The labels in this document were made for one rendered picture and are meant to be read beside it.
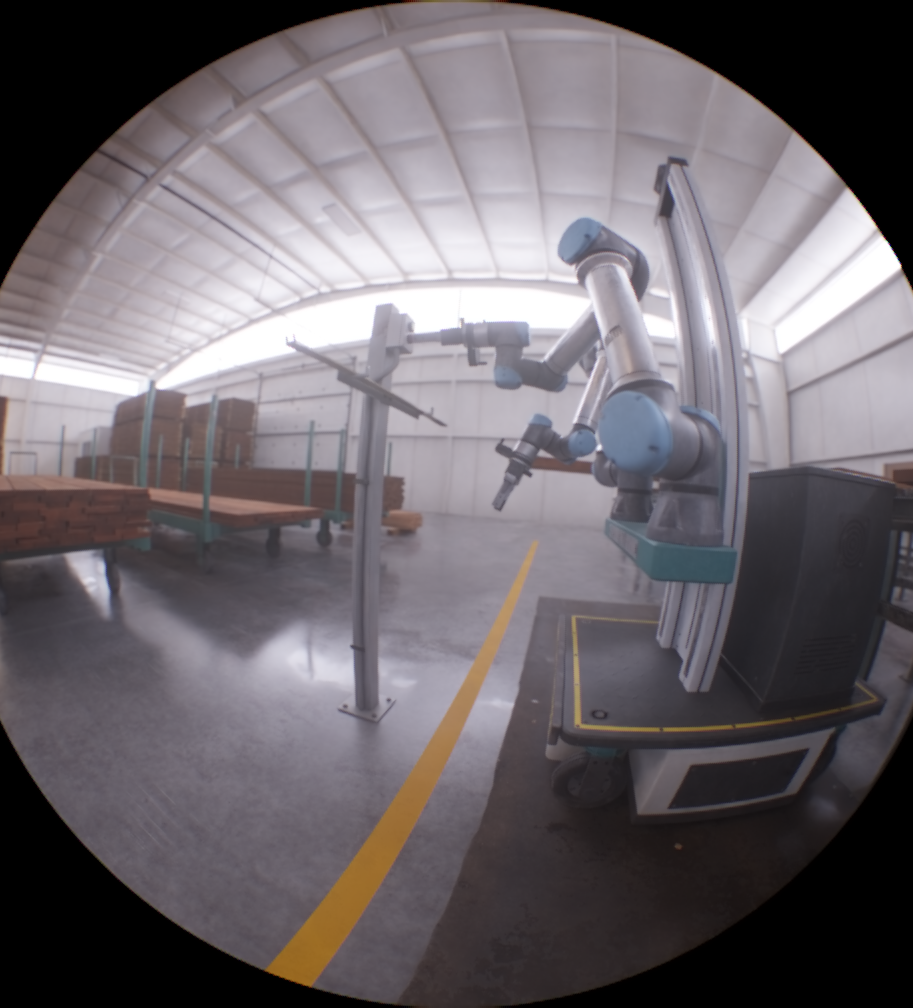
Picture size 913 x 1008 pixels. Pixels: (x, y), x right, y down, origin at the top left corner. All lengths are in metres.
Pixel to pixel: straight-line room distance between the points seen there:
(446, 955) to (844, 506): 1.10
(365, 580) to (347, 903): 0.84
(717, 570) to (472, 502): 9.04
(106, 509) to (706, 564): 2.08
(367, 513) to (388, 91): 6.95
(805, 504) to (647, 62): 6.36
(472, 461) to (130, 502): 8.58
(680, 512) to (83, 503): 2.05
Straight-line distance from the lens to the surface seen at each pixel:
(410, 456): 10.11
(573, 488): 9.20
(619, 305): 0.65
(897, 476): 1.01
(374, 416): 1.02
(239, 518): 2.35
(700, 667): 0.89
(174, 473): 10.66
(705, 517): 0.63
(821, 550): 0.84
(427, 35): 6.05
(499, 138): 7.51
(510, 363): 0.93
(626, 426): 0.52
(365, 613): 1.07
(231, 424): 11.89
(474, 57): 6.70
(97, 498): 1.89
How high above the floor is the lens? 0.75
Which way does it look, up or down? 3 degrees down
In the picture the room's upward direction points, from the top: 4 degrees clockwise
